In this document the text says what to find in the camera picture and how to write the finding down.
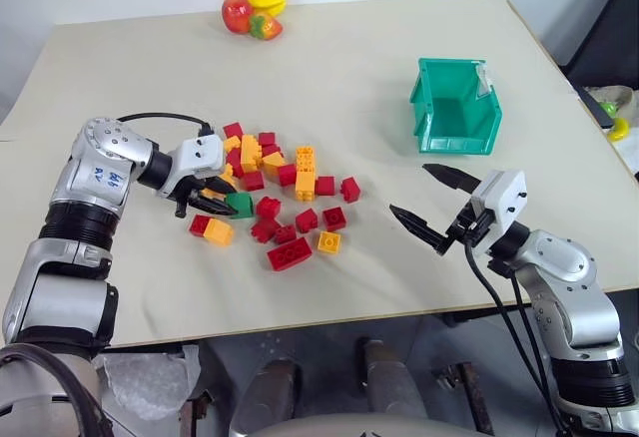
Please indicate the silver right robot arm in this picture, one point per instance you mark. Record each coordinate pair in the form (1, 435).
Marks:
(569, 277)

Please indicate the long red toy block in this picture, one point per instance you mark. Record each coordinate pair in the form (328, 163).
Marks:
(289, 254)

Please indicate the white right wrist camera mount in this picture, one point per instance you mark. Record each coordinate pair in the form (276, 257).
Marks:
(501, 202)

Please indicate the black furniture piece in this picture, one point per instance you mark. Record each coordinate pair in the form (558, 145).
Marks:
(604, 33)

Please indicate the clear plastic label tag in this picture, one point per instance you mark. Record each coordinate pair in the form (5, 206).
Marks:
(483, 80)

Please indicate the rusty metal bar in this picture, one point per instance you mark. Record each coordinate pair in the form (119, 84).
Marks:
(474, 402)

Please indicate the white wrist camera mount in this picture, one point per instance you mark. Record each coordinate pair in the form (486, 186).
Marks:
(199, 155)
(501, 202)

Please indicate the teal plastic bin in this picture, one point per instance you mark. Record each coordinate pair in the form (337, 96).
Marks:
(466, 118)

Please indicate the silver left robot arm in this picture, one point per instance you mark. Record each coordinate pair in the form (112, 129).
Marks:
(75, 217)

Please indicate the dark rounded robot leg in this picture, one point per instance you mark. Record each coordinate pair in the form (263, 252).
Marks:
(392, 382)
(267, 397)

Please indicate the green toy fruit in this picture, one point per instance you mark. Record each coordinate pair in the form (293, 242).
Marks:
(610, 108)

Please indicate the clear plastic wrap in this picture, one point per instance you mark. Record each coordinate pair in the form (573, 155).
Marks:
(145, 382)

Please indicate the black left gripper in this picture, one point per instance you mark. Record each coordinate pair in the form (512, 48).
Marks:
(191, 188)

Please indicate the red toy apple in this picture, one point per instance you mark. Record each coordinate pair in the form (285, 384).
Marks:
(235, 14)

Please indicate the yellow toy banana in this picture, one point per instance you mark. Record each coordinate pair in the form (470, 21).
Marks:
(620, 130)

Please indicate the small yellow toy block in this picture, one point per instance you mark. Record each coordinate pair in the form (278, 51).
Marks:
(329, 242)
(232, 144)
(273, 164)
(305, 187)
(218, 232)
(228, 176)

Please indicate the grey robot torso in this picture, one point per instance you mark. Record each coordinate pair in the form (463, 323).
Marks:
(359, 427)

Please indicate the tall yellow toy block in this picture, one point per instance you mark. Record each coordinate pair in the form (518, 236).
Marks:
(305, 160)
(250, 153)

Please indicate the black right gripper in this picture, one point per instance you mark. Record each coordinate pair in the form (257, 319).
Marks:
(469, 227)

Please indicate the red toy strawberry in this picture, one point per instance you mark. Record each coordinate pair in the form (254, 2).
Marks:
(267, 28)

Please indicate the small red toy block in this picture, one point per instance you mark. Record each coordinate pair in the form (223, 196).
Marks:
(287, 175)
(285, 235)
(263, 230)
(268, 207)
(271, 150)
(267, 138)
(199, 226)
(253, 181)
(306, 221)
(334, 219)
(232, 130)
(324, 186)
(350, 190)
(233, 161)

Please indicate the green toy block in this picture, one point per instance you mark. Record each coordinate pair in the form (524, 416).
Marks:
(242, 205)

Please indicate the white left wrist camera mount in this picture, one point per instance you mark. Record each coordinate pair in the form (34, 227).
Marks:
(199, 155)

